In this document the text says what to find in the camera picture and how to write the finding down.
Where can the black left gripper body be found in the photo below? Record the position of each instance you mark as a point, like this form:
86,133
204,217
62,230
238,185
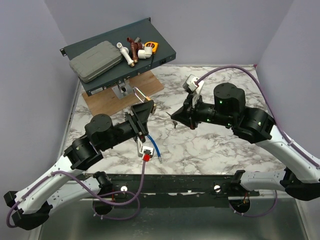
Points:
139,129

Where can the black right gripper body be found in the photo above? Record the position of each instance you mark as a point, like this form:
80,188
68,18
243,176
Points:
197,114

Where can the silver keys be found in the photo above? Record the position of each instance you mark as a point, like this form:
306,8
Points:
174,122

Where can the brass padlock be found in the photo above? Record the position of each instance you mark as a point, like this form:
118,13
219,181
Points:
143,98

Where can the blue cable lock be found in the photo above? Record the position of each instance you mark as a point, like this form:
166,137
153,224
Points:
156,148

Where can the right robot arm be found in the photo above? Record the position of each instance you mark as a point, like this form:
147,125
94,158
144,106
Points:
300,179

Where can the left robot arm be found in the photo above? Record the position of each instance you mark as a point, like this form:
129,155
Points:
32,206

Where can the white pvc elbow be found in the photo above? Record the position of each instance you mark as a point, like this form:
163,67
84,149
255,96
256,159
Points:
145,53

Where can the wooden board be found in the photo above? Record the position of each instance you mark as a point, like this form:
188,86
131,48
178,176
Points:
106,102

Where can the dark teal rack shelf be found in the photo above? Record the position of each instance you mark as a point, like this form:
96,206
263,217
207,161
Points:
140,31

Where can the white pvc pipe fitting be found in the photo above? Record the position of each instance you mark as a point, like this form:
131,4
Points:
125,52

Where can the brown pipe valve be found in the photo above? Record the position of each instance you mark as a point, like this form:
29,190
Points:
134,46

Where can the yellow tape measure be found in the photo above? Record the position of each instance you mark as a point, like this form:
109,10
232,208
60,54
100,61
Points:
153,45

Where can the grey plastic tool case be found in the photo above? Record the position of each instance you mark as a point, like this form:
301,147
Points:
95,61

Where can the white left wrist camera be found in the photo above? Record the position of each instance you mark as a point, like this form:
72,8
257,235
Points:
146,153

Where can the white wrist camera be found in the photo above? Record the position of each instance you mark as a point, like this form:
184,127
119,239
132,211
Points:
146,153
192,87

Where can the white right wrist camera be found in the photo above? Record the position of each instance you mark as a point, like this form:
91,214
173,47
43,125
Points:
192,87

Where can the metal shelf stand bracket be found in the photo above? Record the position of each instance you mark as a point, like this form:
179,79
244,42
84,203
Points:
122,90

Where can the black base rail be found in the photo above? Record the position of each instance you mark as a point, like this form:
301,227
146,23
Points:
169,191

